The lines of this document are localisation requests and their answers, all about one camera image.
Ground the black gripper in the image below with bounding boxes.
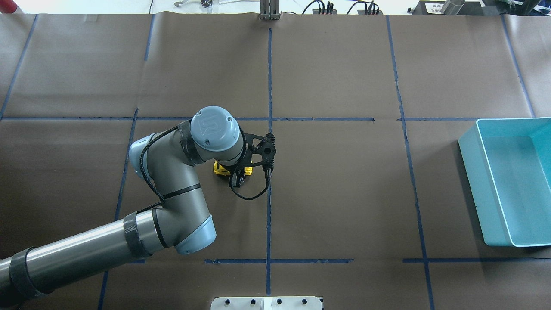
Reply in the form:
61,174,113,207
218,161,246,188

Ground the yellow beetle toy car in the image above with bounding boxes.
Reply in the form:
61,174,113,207
213,161,253,177

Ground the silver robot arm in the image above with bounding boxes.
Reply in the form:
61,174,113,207
1,115,215,310

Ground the teal plastic storage bin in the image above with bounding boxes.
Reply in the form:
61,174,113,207
458,117,551,248

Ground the small metal cup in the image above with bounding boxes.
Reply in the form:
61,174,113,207
441,0,466,16

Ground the red cylinder bottle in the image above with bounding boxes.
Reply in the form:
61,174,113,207
0,0,19,14

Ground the black camera cable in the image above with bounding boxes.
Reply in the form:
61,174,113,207
232,170,272,201

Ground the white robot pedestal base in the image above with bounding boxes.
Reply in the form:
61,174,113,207
210,296,324,310

